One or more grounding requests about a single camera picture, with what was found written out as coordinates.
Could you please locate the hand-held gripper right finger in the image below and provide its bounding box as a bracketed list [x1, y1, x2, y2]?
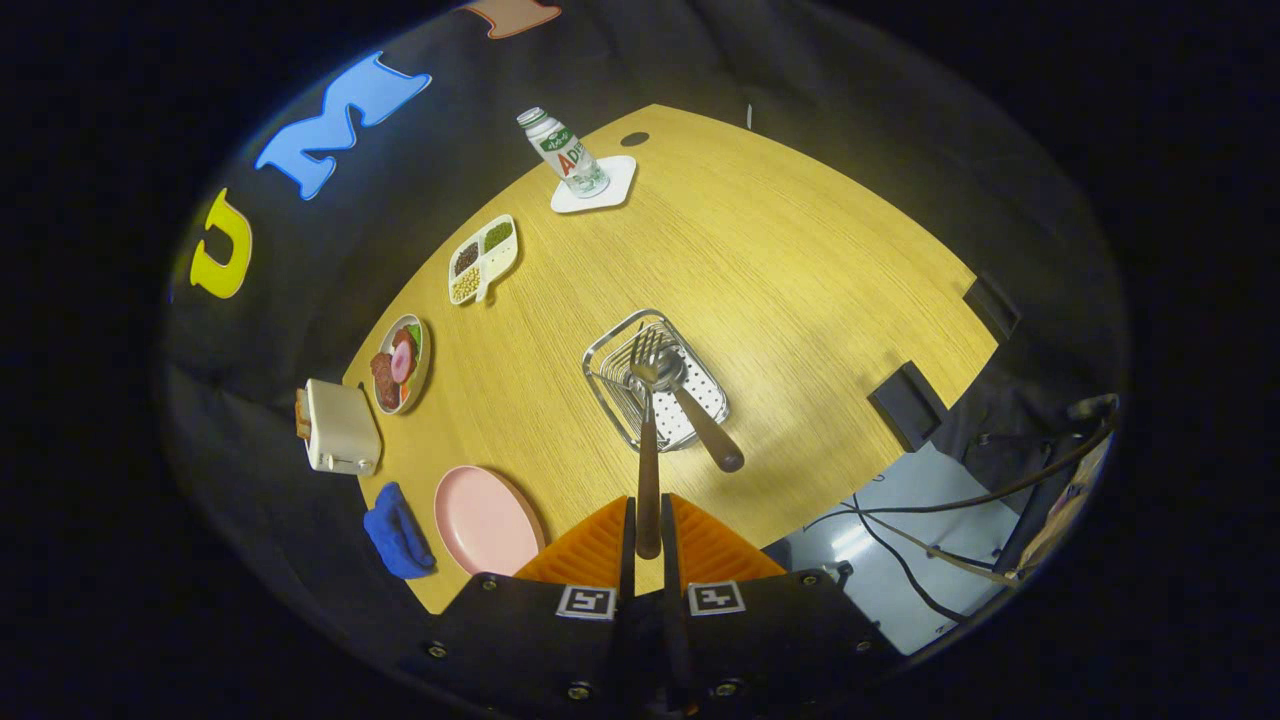
[660, 493, 906, 720]

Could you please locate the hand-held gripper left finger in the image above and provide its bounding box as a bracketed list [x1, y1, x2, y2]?
[400, 495, 641, 720]

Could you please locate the wooden-handled metal fork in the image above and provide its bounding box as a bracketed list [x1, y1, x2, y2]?
[627, 325, 669, 561]

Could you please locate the wooden-handled metal spoon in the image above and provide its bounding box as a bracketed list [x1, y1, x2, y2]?
[632, 345, 747, 474]

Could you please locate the pink round plate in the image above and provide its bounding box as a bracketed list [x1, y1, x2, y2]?
[434, 465, 547, 577]

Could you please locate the blue towel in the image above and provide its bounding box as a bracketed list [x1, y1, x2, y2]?
[363, 482, 437, 580]

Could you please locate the black table clamp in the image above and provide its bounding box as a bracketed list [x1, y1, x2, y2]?
[962, 272, 1023, 341]
[867, 361, 949, 453]

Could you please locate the white toaster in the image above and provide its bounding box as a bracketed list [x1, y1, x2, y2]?
[303, 378, 383, 477]

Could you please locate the white oval food plate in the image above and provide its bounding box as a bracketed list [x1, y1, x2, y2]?
[370, 313, 433, 416]

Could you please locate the white divided bean dish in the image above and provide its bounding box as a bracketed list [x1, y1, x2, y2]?
[447, 214, 520, 306]

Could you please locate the white square coaster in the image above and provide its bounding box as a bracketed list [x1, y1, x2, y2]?
[550, 154, 639, 215]

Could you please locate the white drink bottle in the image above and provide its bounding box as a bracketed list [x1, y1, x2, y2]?
[516, 107, 611, 198]

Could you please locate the black cable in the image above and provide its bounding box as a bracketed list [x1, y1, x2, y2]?
[800, 420, 1117, 531]
[850, 495, 1016, 623]

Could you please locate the metal wire basket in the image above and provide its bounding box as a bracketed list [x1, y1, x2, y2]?
[582, 308, 731, 453]

